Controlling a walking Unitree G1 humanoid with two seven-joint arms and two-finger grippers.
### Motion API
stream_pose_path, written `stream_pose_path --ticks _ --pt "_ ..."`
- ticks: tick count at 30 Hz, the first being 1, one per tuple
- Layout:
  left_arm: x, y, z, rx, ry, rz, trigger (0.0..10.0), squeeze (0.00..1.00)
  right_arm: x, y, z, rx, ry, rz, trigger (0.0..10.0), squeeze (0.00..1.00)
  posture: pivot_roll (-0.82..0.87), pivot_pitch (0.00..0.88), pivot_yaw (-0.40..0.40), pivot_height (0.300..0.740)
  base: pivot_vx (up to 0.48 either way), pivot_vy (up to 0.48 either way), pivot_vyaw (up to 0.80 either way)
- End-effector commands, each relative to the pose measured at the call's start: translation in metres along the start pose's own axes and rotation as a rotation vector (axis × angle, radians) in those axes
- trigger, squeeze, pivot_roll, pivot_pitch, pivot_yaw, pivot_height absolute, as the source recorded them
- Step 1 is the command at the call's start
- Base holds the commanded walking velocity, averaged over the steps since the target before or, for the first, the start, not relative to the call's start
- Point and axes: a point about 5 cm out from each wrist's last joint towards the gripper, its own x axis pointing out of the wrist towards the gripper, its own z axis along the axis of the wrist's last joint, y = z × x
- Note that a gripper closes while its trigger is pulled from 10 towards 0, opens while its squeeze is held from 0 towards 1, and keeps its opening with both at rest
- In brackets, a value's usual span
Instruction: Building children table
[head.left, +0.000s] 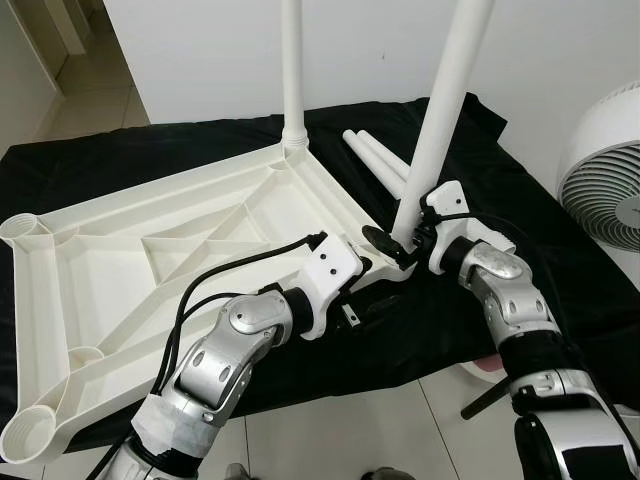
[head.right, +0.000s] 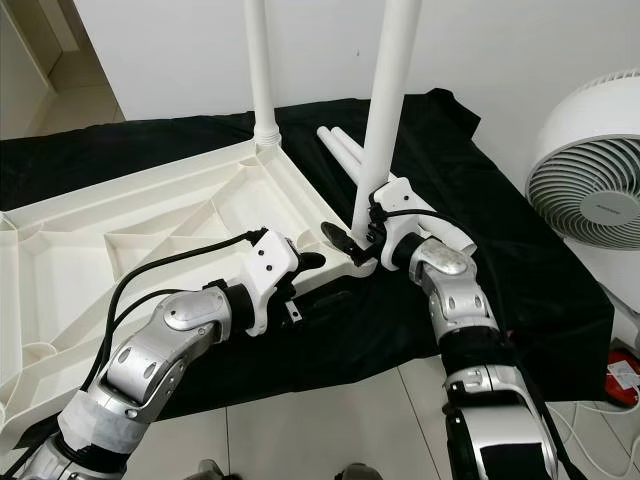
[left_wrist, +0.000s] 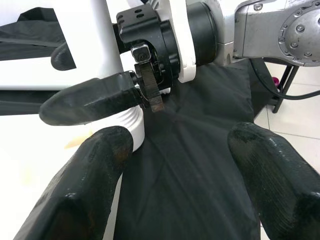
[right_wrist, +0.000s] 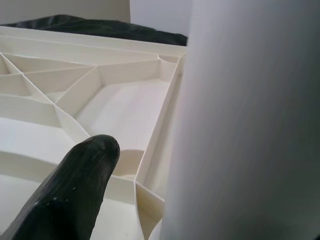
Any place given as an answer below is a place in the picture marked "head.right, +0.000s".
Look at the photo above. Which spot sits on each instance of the white plastic table top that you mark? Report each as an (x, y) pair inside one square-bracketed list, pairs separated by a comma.
[(100, 280)]

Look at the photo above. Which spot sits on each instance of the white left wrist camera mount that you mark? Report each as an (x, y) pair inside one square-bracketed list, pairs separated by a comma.
[(268, 262)]

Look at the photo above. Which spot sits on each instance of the black cloth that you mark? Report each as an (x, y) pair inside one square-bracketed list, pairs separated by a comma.
[(550, 290)]

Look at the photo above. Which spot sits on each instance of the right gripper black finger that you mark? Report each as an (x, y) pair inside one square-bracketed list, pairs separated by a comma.
[(340, 237)]

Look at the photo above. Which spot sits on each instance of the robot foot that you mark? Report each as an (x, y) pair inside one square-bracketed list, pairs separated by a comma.
[(215, 470), (357, 473)]

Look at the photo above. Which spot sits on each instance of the white round fan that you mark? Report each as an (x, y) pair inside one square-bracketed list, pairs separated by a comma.
[(585, 190)]

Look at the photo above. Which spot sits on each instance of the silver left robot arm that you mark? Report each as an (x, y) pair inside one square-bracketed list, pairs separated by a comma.
[(160, 350)]

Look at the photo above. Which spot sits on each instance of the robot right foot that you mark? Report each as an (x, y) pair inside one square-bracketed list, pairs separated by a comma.
[(357, 473)]

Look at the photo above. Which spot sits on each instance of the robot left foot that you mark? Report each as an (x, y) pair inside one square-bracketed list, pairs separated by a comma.
[(215, 470)]

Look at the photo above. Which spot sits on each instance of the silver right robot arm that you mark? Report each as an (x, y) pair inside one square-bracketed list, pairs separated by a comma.
[(460, 295)]

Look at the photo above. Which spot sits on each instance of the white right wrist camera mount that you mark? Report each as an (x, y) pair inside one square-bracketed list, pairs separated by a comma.
[(395, 192)]

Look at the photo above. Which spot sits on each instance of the red round device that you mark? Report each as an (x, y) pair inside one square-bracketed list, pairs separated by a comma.
[(622, 375)]

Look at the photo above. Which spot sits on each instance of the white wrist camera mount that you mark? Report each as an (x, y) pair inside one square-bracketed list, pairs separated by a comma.
[(268, 262), (395, 192)]

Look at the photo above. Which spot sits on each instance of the beige door frame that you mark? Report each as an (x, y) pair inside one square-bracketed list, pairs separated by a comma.
[(50, 25)]

